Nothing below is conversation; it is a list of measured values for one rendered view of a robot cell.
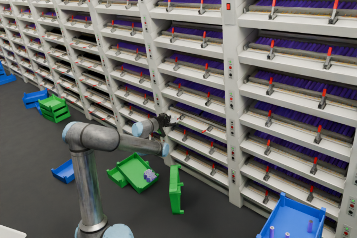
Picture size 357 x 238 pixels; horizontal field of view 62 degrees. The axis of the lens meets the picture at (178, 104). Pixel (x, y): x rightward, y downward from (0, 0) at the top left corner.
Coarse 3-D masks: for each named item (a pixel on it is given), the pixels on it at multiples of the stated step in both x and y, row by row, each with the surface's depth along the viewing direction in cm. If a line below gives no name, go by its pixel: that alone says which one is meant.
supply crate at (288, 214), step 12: (276, 204) 139; (288, 204) 143; (300, 204) 138; (276, 216) 139; (288, 216) 139; (300, 216) 138; (312, 216) 137; (324, 216) 130; (264, 228) 128; (276, 228) 133; (288, 228) 133; (300, 228) 132; (312, 228) 131
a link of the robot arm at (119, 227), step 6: (108, 228) 155; (114, 228) 155; (120, 228) 155; (126, 228) 154; (102, 234) 155; (108, 234) 152; (114, 234) 152; (120, 234) 152; (126, 234) 151; (132, 234) 155
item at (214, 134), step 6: (174, 102) 234; (162, 108) 227; (168, 108) 229; (180, 108) 228; (168, 114) 227; (174, 114) 225; (192, 114) 218; (180, 120) 218; (186, 120) 216; (210, 120) 208; (186, 126) 216; (192, 126) 210; (198, 126) 207; (204, 126) 205; (204, 132) 204; (210, 132) 199; (216, 132) 197; (222, 132) 195; (216, 138) 197; (222, 138) 192
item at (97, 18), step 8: (96, 16) 244; (104, 16) 249; (96, 24) 249; (96, 32) 254; (104, 40) 255; (112, 40) 261; (104, 56) 261; (112, 64) 267; (104, 72) 273; (112, 80) 271; (112, 104) 288; (120, 120) 290; (120, 128) 296
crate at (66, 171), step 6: (66, 162) 269; (60, 168) 265; (66, 168) 269; (72, 168) 268; (54, 174) 257; (60, 174) 262; (66, 174) 261; (72, 174) 253; (60, 180) 255; (66, 180) 249
